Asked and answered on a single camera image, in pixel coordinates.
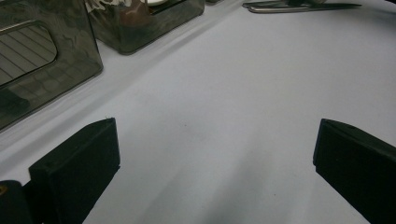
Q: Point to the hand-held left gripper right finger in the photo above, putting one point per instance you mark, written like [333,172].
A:
[358,168]

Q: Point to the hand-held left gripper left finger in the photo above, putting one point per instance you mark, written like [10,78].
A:
[74,174]

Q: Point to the smoky clear plastic bin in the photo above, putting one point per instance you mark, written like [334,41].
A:
[77,62]
[155,34]

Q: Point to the brown wooden spoon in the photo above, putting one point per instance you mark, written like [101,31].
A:
[134,15]

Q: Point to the silver metal utensil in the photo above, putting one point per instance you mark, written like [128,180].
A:
[280,9]
[264,4]

